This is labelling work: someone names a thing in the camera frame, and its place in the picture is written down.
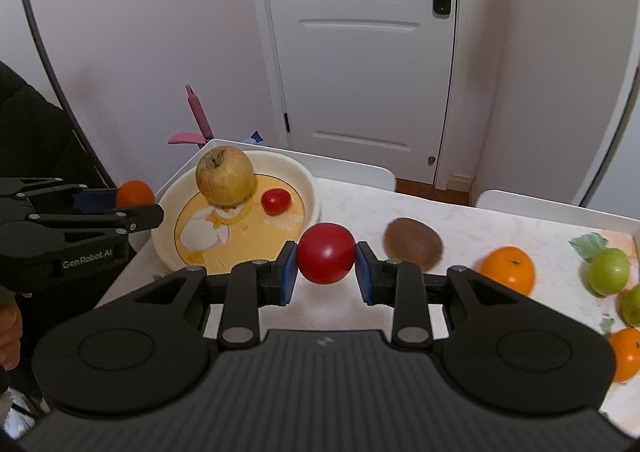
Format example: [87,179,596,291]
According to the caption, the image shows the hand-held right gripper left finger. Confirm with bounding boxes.
[132,241,299,351]

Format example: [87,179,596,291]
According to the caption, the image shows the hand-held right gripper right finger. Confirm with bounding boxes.
[356,241,530,352]

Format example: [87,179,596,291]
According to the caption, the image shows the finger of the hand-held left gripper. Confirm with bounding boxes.
[20,203,165,240]
[0,176,121,215]

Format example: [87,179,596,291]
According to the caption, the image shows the orange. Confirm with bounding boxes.
[607,328,640,384]
[478,246,536,297]
[115,180,156,208]

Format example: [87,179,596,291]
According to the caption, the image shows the white bowl with yellow inside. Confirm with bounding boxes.
[152,150,321,275]

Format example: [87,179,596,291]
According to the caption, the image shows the large red tomato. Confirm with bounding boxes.
[296,223,357,285]

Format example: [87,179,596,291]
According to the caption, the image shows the green apple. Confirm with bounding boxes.
[586,248,632,297]
[619,284,640,327]

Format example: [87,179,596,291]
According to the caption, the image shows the person's left hand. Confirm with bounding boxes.
[0,301,24,372]

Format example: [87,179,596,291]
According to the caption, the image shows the brown kiwi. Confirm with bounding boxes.
[383,217,444,272]

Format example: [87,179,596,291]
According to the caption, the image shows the small red tomato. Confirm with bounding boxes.
[260,188,293,217]

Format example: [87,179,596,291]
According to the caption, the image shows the black fabric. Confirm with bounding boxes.
[0,60,119,193]

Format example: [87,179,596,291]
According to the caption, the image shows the yellow-brown apple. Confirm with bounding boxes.
[195,146,258,207]

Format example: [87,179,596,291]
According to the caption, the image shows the pink broom and dustpan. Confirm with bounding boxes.
[168,84,216,149]

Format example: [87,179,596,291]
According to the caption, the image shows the black metal pole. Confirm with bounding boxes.
[0,0,117,189]

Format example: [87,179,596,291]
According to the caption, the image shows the white door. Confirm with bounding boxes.
[245,0,459,185]

